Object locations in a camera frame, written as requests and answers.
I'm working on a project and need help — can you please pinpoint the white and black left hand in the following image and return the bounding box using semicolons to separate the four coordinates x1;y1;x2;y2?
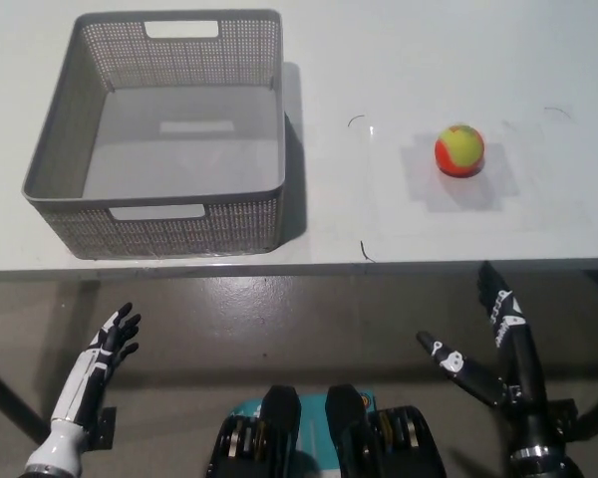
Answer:
48;302;143;434

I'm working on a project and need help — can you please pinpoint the black and white right hand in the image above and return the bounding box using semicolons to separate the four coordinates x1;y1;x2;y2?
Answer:
416;261;552;454

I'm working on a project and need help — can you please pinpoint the orange and yellow tennis ball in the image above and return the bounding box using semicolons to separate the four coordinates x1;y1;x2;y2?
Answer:
434;122;485;178

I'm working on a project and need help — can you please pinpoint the black table foot plate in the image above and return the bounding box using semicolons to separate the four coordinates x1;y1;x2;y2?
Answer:
546;397;578;442
85;406;118;450

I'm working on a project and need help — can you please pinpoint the grey perforated plastic basket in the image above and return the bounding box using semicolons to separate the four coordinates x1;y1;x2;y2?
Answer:
21;8;287;260

